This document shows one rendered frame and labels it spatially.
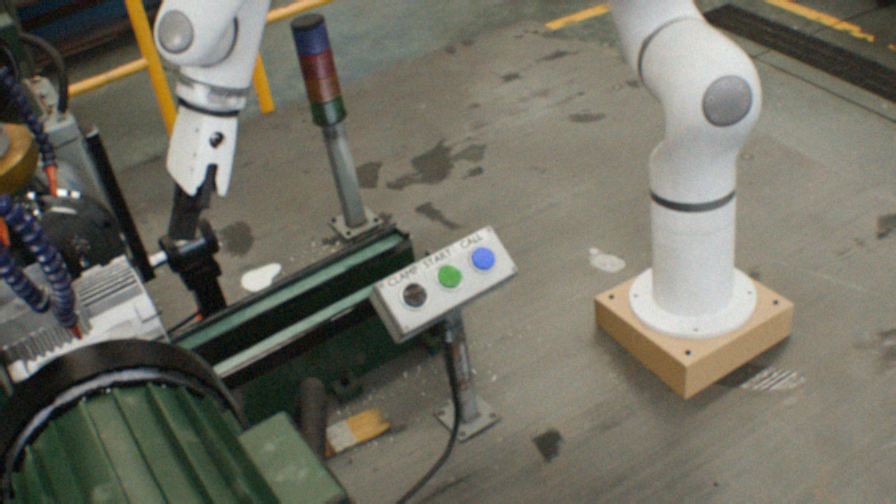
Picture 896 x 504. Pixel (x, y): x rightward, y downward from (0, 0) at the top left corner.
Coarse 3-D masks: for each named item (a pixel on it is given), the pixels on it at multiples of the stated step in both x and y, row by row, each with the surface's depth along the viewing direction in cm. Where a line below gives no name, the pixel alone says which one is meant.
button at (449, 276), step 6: (444, 270) 105; (450, 270) 105; (456, 270) 105; (438, 276) 105; (444, 276) 105; (450, 276) 105; (456, 276) 105; (444, 282) 105; (450, 282) 105; (456, 282) 105; (450, 288) 105
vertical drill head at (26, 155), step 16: (0, 128) 92; (16, 128) 96; (0, 144) 90; (16, 144) 92; (32, 144) 93; (0, 160) 90; (16, 160) 89; (32, 160) 92; (0, 176) 87; (16, 176) 89; (32, 176) 94; (0, 192) 88; (16, 192) 90; (32, 208) 94
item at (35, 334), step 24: (0, 288) 105; (48, 288) 107; (0, 312) 105; (24, 312) 99; (48, 312) 101; (0, 336) 98; (24, 336) 100; (48, 336) 102; (72, 336) 104; (24, 360) 101
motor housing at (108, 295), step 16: (96, 272) 110; (112, 272) 110; (128, 272) 109; (80, 288) 108; (96, 288) 107; (112, 288) 107; (128, 288) 107; (96, 304) 105; (112, 304) 107; (128, 304) 108; (96, 320) 106; (112, 320) 106; (96, 336) 105; (144, 336) 107; (160, 336) 108; (48, 352) 103; (64, 352) 103; (32, 368) 102
